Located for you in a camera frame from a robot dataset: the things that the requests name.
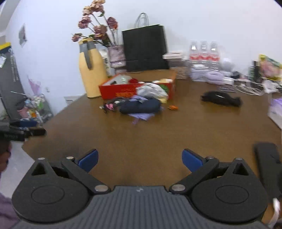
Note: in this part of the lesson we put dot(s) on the milk carton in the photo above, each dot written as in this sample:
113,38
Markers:
106,61

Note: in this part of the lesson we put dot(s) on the purple cloth pouch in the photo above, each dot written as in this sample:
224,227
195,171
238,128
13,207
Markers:
143,117

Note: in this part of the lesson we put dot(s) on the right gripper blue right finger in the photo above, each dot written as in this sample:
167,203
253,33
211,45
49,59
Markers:
200,169

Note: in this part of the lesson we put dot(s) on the water bottle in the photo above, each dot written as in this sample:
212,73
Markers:
214,56
193,53
204,54

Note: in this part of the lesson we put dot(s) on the black phone stand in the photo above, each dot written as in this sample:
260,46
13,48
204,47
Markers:
269,167

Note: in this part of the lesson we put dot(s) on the middle water bottle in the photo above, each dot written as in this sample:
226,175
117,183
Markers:
204,54

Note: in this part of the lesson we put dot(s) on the black paper bag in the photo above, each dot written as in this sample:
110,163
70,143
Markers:
144,46

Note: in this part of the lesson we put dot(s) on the right water bottle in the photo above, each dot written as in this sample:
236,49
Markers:
214,56

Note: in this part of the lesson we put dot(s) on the decorated tin box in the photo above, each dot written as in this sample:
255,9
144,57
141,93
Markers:
198,75

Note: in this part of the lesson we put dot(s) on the red flower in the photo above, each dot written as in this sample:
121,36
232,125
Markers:
133,80

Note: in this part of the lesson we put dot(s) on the black glove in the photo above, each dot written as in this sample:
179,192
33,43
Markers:
221,98

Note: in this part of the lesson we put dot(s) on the green ball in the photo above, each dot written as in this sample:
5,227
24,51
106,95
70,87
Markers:
123,79

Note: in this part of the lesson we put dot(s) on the snack packet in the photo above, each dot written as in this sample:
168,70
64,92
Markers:
269,68

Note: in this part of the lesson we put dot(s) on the navy blue pouch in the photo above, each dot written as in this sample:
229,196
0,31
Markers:
139,106

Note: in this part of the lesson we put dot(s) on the red cardboard box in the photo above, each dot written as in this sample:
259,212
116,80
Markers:
110,89

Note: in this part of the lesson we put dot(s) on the purple ribbed vase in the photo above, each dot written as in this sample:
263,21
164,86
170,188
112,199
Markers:
117,58

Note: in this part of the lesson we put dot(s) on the white round speaker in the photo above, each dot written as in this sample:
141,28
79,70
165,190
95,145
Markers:
226,64

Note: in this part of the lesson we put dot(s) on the small orange object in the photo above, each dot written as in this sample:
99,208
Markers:
173,107

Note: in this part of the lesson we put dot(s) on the dried pink flowers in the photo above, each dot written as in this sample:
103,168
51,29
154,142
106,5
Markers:
103,30

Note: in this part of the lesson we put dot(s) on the yellow thermos jug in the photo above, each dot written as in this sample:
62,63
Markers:
92,68

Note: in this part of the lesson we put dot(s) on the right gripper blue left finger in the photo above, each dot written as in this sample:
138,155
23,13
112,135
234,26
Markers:
79,168

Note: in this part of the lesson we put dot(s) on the purple tissue pack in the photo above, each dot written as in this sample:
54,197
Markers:
275,112

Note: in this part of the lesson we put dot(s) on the cluttered wire rack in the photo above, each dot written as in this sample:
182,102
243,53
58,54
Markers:
34,106

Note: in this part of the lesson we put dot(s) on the white earbuds case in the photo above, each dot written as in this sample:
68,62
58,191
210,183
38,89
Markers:
199,66

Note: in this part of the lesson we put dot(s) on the purple scrunchie towel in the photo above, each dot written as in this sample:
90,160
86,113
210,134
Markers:
215,78

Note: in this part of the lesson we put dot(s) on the left water bottle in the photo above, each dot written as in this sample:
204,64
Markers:
193,53

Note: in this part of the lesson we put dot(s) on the wall picture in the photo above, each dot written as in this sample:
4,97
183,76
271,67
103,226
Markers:
22,36

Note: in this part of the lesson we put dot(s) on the alpaca plush toy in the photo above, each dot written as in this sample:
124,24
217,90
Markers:
163,80

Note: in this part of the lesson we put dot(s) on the white cloth bag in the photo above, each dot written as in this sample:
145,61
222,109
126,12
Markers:
152,90

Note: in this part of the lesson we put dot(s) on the clear container with white lid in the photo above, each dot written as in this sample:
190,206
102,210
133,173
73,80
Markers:
178,61

